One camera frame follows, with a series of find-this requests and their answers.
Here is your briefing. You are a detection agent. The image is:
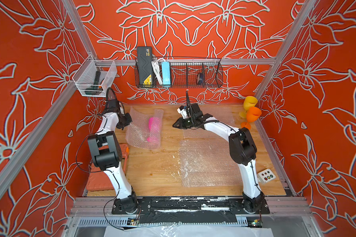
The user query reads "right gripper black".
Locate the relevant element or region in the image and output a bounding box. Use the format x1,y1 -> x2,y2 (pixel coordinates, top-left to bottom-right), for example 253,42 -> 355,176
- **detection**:
171,118 -> 196,130

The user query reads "clear bubble wrap sheet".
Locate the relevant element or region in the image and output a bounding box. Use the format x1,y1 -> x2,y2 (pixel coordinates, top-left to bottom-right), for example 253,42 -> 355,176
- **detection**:
190,116 -> 240,141

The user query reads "bubble pink glass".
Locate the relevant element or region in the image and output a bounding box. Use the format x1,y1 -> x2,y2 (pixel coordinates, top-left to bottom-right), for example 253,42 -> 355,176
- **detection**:
126,108 -> 164,150

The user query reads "pink plastic wine glass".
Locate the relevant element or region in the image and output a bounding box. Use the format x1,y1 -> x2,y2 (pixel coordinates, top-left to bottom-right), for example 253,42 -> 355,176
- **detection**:
147,117 -> 162,143

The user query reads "bubble orange glass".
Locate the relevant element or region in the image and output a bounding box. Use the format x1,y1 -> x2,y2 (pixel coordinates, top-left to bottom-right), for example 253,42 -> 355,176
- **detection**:
179,138 -> 242,188

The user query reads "orange plastic wine glass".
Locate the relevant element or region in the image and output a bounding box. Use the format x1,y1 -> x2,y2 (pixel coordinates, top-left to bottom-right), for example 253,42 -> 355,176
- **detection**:
241,107 -> 262,129

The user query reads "yellow plastic wine glass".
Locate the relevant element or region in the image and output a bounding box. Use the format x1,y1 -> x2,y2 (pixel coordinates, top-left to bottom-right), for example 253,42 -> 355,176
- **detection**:
239,96 -> 258,119

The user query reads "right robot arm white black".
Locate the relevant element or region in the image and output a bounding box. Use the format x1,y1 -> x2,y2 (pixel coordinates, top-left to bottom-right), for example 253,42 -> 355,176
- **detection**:
173,102 -> 266,214

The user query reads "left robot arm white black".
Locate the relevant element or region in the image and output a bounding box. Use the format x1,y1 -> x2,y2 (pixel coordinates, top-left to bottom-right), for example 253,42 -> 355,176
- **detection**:
88,99 -> 138,214

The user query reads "black yellow device box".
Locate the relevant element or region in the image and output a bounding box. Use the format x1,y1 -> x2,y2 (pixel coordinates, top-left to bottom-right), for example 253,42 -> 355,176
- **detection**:
136,46 -> 153,87

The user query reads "light blue power bank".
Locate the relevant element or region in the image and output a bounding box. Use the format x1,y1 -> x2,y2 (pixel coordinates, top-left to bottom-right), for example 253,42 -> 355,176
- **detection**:
161,61 -> 171,87

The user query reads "orange plastic tool case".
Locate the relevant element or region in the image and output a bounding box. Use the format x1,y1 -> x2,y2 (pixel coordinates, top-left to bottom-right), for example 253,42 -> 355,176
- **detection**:
86,143 -> 130,192

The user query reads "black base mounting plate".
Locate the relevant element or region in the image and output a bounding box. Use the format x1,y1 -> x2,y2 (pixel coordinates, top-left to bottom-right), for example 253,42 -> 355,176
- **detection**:
111,197 -> 270,225

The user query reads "white button control box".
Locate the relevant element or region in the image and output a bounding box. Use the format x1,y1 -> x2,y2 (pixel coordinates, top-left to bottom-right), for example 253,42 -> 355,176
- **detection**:
257,168 -> 276,184

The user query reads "white plastic sheet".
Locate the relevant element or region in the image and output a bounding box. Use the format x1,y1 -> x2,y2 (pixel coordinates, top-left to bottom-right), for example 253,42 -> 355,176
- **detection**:
104,225 -> 273,237

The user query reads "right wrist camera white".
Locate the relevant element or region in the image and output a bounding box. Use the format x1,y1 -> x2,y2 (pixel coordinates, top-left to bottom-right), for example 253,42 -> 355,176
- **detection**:
177,106 -> 189,119

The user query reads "dark green handled tool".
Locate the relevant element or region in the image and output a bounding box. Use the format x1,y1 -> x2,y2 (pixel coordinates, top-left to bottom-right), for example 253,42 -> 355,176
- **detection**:
85,71 -> 101,95

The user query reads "clear acrylic wall bin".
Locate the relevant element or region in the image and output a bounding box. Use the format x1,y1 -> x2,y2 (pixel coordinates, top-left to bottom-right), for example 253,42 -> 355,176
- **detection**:
72,55 -> 117,97

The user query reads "black wire wall basket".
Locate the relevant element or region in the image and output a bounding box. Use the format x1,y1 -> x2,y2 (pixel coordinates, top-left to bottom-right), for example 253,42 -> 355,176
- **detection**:
134,57 -> 224,88

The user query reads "white coiled cable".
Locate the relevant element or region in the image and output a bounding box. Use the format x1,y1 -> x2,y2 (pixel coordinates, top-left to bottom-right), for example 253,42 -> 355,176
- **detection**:
151,58 -> 164,86

